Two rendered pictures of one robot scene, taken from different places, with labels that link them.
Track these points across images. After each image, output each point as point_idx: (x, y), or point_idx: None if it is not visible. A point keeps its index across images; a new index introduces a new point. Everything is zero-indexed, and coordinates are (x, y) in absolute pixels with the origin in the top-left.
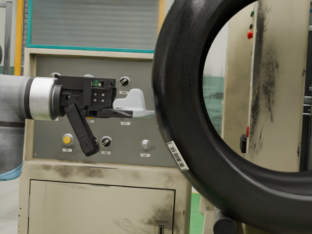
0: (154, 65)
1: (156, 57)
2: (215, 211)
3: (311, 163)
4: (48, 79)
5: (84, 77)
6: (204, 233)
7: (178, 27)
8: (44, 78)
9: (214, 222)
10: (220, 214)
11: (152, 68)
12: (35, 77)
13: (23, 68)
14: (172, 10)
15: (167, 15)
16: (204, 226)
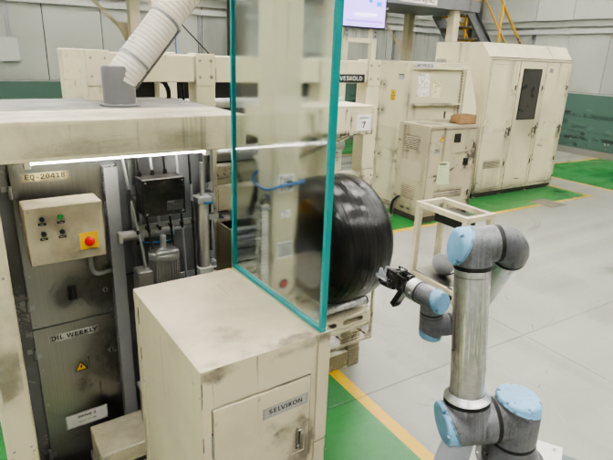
0: (391, 250)
1: (392, 246)
2: (351, 303)
3: None
4: (418, 278)
5: (407, 269)
6: (352, 314)
7: (392, 231)
8: (420, 279)
9: (365, 299)
10: (359, 297)
11: (389, 253)
12: (422, 281)
13: (329, 350)
14: (390, 225)
15: (389, 228)
16: (342, 318)
